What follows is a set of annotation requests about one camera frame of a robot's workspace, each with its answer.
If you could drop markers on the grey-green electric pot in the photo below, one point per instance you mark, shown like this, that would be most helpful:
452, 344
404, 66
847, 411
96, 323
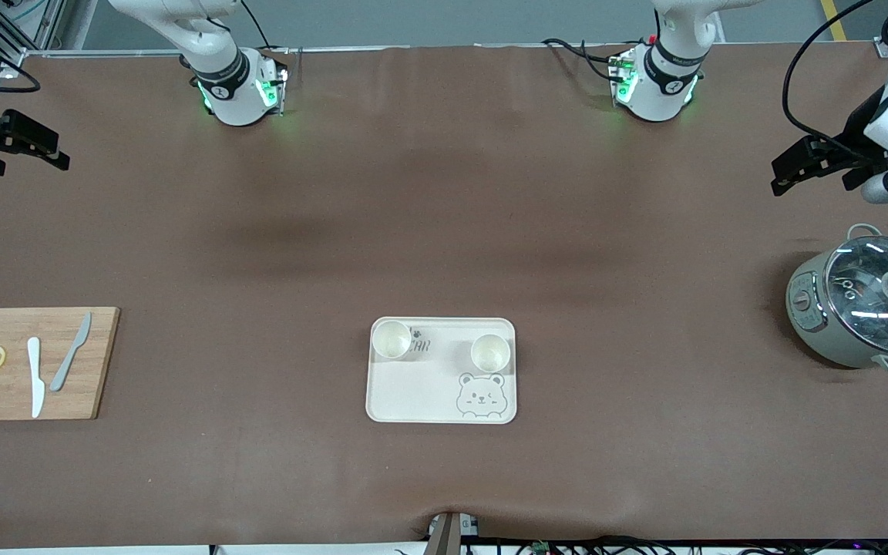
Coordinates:
806, 327

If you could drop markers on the metal table edge bracket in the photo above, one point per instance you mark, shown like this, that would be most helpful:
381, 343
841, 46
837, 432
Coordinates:
448, 532

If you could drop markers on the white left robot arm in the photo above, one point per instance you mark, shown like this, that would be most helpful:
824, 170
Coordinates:
660, 92

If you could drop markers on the cream bear print tray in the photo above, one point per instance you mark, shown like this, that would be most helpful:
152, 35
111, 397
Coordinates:
421, 393

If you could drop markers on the wooden cutting board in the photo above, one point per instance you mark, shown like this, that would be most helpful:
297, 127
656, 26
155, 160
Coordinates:
97, 370

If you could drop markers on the brown table mat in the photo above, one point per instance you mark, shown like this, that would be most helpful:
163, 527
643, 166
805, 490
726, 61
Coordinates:
444, 193

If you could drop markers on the glass pot lid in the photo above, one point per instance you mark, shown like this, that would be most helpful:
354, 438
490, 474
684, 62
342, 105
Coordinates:
868, 301

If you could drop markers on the grey plastic knife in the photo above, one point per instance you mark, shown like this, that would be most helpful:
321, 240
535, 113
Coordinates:
70, 354

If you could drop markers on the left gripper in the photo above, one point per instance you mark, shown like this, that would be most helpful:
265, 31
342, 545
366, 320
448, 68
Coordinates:
862, 128

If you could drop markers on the white plastic knife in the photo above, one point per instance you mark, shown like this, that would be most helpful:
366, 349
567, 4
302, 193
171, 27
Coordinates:
35, 381

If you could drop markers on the white IKEA cup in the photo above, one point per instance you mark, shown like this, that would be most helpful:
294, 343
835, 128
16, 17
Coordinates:
490, 354
391, 341

